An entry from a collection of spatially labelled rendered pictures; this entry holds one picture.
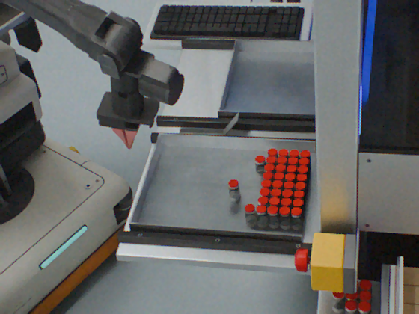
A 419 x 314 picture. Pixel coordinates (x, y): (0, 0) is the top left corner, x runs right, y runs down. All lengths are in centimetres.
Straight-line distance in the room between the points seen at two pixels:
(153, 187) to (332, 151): 54
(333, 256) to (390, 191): 14
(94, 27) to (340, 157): 44
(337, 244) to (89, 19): 55
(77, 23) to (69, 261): 133
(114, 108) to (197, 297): 126
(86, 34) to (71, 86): 214
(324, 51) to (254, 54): 86
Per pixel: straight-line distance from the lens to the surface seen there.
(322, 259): 140
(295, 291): 264
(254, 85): 195
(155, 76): 138
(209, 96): 194
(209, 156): 179
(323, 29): 117
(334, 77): 122
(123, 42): 136
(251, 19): 225
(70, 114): 337
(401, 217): 142
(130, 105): 146
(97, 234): 264
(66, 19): 138
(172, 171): 177
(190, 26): 226
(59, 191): 266
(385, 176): 135
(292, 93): 192
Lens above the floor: 213
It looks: 45 degrees down
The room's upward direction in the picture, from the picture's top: 9 degrees counter-clockwise
